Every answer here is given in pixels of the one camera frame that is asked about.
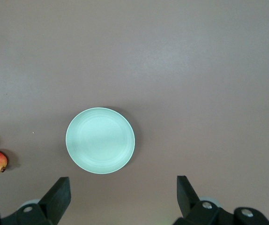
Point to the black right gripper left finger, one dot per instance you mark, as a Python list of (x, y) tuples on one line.
[(54, 201)]

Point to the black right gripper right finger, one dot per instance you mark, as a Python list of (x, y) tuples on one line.
[(188, 201)]

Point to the light green round plate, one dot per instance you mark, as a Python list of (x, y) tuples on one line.
[(100, 140)]

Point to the brown table cover mat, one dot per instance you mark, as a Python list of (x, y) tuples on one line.
[(148, 58)]

